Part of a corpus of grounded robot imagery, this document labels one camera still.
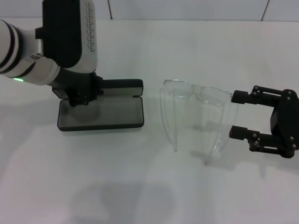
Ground black glasses case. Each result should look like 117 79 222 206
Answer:
51 78 145 132

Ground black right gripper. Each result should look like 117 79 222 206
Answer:
228 85 299 160

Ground clear frame glasses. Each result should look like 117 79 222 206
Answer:
159 78 233 165

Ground left wrist camera housing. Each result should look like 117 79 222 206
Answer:
35 0 99 76

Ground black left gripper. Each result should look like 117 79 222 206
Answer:
52 68 104 107

